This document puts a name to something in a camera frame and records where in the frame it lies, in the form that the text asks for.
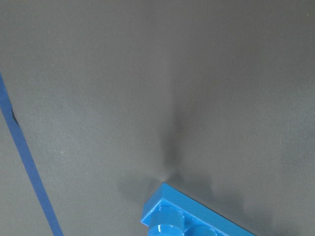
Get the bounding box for long blue toy block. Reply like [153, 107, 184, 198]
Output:
[140, 183, 253, 236]

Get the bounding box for brown table mat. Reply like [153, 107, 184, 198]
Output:
[0, 0, 315, 236]

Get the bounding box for blue tape grid lines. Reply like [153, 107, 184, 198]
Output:
[0, 79, 63, 236]

